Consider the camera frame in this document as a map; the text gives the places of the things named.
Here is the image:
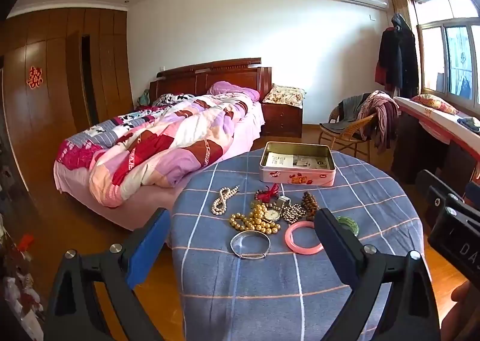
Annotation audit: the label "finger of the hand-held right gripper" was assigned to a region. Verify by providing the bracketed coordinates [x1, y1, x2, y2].
[415, 169, 451, 230]
[446, 181, 480, 217]

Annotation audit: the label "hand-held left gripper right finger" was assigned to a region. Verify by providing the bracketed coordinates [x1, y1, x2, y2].
[314, 208, 441, 341]

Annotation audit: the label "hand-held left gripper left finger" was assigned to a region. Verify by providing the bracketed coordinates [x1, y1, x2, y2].
[44, 208, 172, 341]

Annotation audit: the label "green jade bangle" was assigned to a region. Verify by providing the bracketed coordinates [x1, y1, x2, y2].
[335, 216, 360, 237]

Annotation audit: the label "brown wooden bead bracelet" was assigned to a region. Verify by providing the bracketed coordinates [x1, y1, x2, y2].
[302, 192, 320, 222]

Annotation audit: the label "pink bangle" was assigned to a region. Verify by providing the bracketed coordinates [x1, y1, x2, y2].
[285, 222, 324, 254]

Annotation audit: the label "silver wristwatch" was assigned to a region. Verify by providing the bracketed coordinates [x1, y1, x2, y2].
[262, 195, 306, 223]

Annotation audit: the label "pink tin box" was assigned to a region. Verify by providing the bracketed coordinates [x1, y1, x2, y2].
[259, 141, 336, 187]

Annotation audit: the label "white pearl necklace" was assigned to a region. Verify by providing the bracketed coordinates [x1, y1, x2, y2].
[211, 185, 241, 216]

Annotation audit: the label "grey bead bracelet red string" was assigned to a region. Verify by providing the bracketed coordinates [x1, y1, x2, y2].
[254, 184, 281, 204]

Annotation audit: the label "silver bangle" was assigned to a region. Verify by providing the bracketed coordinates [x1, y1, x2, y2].
[230, 230, 271, 260]

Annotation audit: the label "gold bead necklace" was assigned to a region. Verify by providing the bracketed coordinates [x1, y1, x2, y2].
[229, 204, 281, 235]

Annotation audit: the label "person's right hand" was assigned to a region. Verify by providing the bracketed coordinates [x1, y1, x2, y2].
[449, 281, 480, 327]

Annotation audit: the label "pink bedsheet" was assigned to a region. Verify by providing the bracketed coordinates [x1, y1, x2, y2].
[53, 103, 265, 231]

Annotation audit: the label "dark desk with pink top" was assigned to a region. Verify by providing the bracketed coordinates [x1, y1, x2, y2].
[392, 97, 480, 195]

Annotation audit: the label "red floral cushion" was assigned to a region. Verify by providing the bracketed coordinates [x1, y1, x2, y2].
[410, 94, 460, 115]

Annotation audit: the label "pink striped garment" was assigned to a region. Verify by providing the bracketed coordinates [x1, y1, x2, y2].
[356, 91, 400, 150]

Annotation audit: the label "pink patchwork quilt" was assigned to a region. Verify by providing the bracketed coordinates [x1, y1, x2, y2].
[56, 94, 256, 208]

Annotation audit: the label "wicker chair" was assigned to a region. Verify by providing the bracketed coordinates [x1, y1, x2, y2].
[319, 99, 379, 163]

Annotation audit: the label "blue plaid tablecloth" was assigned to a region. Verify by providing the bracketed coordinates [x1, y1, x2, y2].
[170, 148, 432, 341]

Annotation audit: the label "grey garment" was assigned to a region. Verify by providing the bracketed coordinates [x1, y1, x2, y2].
[319, 94, 372, 133]

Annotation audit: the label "black white patterned blanket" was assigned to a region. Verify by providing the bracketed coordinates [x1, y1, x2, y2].
[77, 93, 196, 147]

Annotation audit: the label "colourful clutter pile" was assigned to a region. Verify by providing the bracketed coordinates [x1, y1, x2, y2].
[0, 161, 46, 341]

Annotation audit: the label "wooden nightstand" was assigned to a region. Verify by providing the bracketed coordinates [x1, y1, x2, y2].
[261, 101, 304, 138]

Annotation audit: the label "hanging dark coats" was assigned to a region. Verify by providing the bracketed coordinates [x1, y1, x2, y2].
[376, 13, 420, 98]

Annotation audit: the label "window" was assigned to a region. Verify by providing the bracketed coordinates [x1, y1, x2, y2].
[410, 0, 480, 102]

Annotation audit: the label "floral pillow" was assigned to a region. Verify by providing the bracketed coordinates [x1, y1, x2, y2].
[262, 84, 306, 107]

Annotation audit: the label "wooden wardrobe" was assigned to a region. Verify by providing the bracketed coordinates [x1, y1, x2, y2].
[0, 7, 134, 214]

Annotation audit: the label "wooden bed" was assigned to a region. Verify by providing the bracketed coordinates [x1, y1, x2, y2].
[53, 58, 273, 231]

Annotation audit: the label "purple pillow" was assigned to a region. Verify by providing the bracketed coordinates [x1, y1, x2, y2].
[207, 81, 260, 102]

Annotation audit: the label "red paper decoration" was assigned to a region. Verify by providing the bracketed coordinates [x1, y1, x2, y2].
[26, 65, 44, 88]

